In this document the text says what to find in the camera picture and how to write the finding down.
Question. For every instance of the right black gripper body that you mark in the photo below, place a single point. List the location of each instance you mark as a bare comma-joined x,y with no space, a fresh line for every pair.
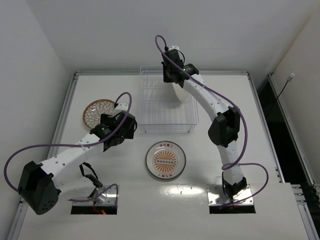
169,75

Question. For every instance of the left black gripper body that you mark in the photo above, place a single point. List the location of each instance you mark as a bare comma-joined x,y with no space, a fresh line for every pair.
116,141

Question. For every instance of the brown floral plate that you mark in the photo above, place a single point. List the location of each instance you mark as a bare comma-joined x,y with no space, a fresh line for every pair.
181,94
92,114

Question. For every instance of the grey rimmed sunburst plate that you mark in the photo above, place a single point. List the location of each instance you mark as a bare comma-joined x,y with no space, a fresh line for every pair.
165,160

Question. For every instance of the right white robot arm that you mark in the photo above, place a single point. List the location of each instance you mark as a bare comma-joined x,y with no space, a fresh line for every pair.
225,118

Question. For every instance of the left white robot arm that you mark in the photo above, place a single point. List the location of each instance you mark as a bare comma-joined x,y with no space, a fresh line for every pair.
40,183

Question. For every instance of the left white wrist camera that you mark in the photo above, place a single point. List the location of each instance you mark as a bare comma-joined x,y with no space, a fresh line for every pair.
120,107

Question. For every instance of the white wire dish rack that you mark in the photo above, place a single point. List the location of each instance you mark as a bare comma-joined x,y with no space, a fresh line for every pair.
160,111

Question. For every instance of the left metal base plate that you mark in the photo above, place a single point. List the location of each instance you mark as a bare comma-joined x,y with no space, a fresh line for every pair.
106,196

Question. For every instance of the metal base plate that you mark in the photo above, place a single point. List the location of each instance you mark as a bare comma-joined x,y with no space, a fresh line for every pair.
106,196
216,196

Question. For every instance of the black wall cable white plug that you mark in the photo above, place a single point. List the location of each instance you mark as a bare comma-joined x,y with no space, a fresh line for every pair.
289,78

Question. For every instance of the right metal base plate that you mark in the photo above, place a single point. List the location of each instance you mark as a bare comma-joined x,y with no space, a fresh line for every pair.
216,196

